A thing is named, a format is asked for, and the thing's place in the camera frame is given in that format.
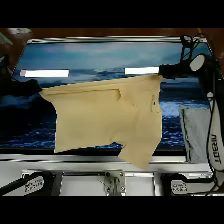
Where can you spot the beige garment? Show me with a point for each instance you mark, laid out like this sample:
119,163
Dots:
103,113

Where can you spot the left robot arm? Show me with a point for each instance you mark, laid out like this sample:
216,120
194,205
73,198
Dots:
19,88

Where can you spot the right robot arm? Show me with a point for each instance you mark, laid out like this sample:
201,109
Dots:
213,133

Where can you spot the grey garment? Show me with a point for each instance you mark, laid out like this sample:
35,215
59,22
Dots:
196,133

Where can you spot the silver frame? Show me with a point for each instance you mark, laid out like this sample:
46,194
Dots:
83,166

